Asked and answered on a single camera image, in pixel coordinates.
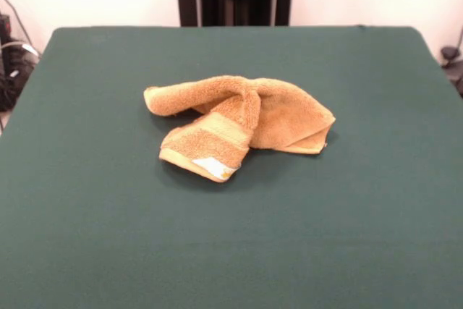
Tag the tan terry towel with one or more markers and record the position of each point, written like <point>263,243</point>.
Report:
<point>282,117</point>

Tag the dark green table cloth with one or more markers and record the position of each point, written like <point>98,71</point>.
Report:
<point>231,244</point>

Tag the black power box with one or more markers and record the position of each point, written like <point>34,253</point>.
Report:
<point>4,26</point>

